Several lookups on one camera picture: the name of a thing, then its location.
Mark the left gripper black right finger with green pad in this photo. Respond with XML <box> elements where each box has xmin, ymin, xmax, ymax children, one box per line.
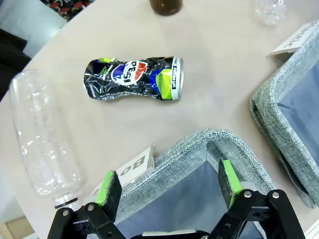
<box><xmin>206</xmin><ymin>158</ymin><xmax>306</xmax><ymax>239</ymax></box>

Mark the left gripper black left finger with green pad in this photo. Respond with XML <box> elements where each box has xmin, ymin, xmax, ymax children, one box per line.
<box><xmin>47</xmin><ymin>170</ymin><xmax>127</xmax><ymax>239</ymax></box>

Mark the large clear plastic bottle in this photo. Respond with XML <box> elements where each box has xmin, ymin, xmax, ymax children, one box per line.
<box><xmin>9</xmin><ymin>69</ymin><xmax>83</xmax><ymax>209</ymax></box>

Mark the crushed black Pepsi can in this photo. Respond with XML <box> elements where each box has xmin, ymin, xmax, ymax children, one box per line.
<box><xmin>83</xmin><ymin>56</ymin><xmax>184</xmax><ymax>102</ymax></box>

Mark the brown glass bottle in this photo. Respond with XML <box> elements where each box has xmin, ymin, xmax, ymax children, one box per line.
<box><xmin>149</xmin><ymin>0</ymin><xmax>183</xmax><ymax>16</ymax></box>

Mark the grey fabric basket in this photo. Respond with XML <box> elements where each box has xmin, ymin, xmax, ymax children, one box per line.
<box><xmin>250</xmin><ymin>37</ymin><xmax>319</xmax><ymax>209</ymax></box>
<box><xmin>113</xmin><ymin>128</ymin><xmax>277</xmax><ymax>239</ymax></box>

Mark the white paper label card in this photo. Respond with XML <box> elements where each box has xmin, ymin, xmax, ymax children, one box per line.
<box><xmin>91</xmin><ymin>146</ymin><xmax>155</xmax><ymax>196</ymax></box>
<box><xmin>270</xmin><ymin>20</ymin><xmax>319</xmax><ymax>56</ymax></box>

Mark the black fabric item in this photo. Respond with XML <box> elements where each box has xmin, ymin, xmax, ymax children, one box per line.
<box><xmin>0</xmin><ymin>28</ymin><xmax>32</xmax><ymax>102</ymax></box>

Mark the floral patterned fabric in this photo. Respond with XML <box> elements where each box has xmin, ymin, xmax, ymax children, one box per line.
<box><xmin>46</xmin><ymin>0</ymin><xmax>96</xmax><ymax>22</ymax></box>

